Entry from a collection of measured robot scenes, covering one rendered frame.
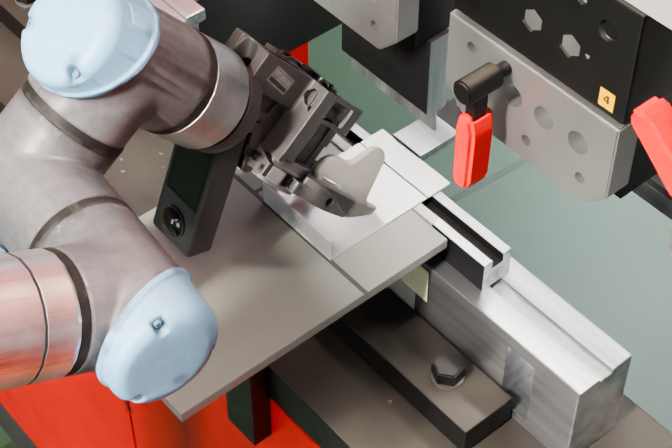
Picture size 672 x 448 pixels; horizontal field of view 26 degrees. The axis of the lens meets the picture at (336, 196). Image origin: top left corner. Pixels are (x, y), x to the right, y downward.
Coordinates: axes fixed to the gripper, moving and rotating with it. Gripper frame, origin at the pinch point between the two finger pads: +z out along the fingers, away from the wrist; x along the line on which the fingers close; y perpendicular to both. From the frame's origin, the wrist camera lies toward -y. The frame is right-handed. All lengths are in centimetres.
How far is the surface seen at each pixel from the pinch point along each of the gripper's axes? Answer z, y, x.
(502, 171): 136, 3, 60
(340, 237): 0.3, -2.6, -2.9
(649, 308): 133, 0, 21
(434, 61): -6.3, 13.2, -4.5
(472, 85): -18.4, 13.5, -15.4
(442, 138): 8.9, 8.2, -0.1
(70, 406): 45, -49, 41
